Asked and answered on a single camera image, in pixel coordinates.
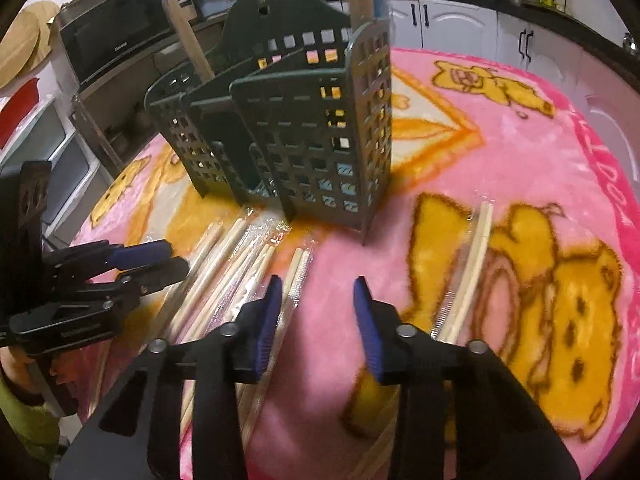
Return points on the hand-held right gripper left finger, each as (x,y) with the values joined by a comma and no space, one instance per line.
(267,322)

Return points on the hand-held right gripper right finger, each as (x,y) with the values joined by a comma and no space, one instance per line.
(367,332)

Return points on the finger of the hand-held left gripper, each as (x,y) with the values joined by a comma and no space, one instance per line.
(140,253)
(162,276)

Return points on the dark green plastic utensil holder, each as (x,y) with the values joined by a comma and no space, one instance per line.
(310,150)

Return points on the person's left forearm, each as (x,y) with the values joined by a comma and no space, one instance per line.
(25,410)

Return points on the white plastic drawer unit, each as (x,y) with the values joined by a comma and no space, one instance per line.
(45,155)

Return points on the pink printed bear blanket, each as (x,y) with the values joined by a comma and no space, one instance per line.
(350,240)

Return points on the red plastic lid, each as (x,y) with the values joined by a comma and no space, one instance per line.
(17,110)

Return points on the wooden shelf unit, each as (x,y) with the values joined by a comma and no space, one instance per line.
(87,125)

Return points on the round wooden board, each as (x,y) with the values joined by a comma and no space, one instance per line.
(20,40)

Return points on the black microwave oven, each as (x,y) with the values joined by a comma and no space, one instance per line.
(115,35)

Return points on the white kitchen cabinets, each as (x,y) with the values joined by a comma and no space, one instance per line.
(450,22)

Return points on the black kitchen countertop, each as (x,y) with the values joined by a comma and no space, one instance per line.
(590,30)

